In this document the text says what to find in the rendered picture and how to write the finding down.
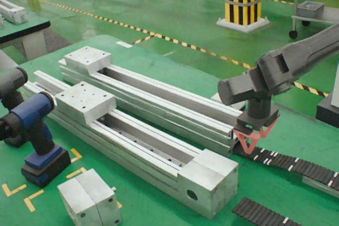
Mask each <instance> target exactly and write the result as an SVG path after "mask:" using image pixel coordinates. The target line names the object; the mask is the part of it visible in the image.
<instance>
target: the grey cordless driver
mask: <svg viewBox="0 0 339 226"><path fill-rule="evenodd" d="M27 82H28V74H27V72H26V71H25V70H24V69H23V68H21V67H16V68H13V69H12V70H10V71H8V72H6V73H4V74H3V75H1V76H0V99H1V103H2V104H3V106H4V107H5V108H7V109H8V111H11V110H12V109H14V108H16V107H17V106H19V105H20V104H21V103H23V102H25V100H24V98H23V97H22V95H21V92H20V91H17V89H19V88H20V87H22V86H23V85H25V84H26V83H27ZM4 142H5V143H6V144H8V145H11V146H12V147H15V148H19V147H20V146H21V145H23V144H24V143H25V142H27V140H26V139H25V136H24V135H23V134H22V133H21V134H20V135H19V136H17V137H16V138H14V139H13V138H8V139H5V140H4Z"/></svg>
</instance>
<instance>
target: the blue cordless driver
mask: <svg viewBox="0 0 339 226"><path fill-rule="evenodd" d="M52 110H54V99H53V98H52V96H50V94H49V93H47V92H46V91H40V92H39V93H37V94H35V95H34V96H31V97H30V98H28V99H27V100H26V101H25V102H23V103H21V104H20V105H19V106H17V107H16V108H14V109H12V110H11V111H9V113H7V114H6V115H4V116H3V117H1V118H0V141H3V140H5V139H8V138H13V139H14V138H16V137H17V136H19V135H20V134H21V133H22V134H23V135H24V136H25V139H26V140H27V141H28V142H31V144H32V146H33V148H34V149H35V151H34V152H33V153H31V154H30V155H29V156H28V157H26V158H25V159H24V161H25V164H24V165H23V166H21V173H22V175H23V176H24V177H25V178H26V180H28V181H29V182H31V183H33V184H35V185H37V186H38V187H41V188H45V186H47V185H48V184H49V183H50V182H51V181H52V180H53V179H54V178H55V177H57V176H58V174H59V173H62V171H63V170H64V169H66V168H67V167H68V166H69V165H70V164H71V159H70V156H69V154H68V150H67V149H65V148H62V147H61V146H60V145H57V144H55V143H54V142H53V140H52V138H53V135H52V134H51V132H50V130H49V129H48V126H47V124H46V123H45V121H44V120H43V119H42V118H44V117H46V116H47V115H48V114H49V113H51V111H52Z"/></svg>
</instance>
